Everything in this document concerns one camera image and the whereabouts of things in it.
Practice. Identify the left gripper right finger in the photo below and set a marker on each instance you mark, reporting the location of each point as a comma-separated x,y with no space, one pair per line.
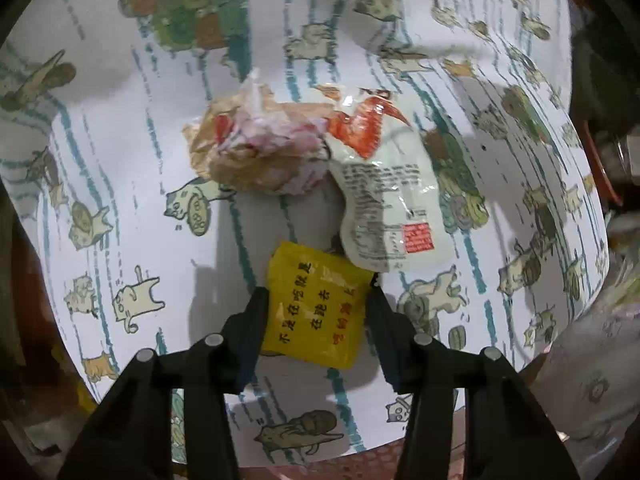
410,361

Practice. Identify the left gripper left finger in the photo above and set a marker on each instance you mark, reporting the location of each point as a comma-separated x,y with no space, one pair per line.
243,335

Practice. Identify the yellow snack packet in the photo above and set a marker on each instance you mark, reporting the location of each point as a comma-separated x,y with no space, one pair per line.
317,306

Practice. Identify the white red snack wrapper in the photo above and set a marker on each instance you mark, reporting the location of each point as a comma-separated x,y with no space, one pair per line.
392,219

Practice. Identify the paper wrapper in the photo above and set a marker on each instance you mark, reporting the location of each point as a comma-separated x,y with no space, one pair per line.
252,142

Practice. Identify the cat print tablecloth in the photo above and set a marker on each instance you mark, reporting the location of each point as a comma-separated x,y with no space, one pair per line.
137,250

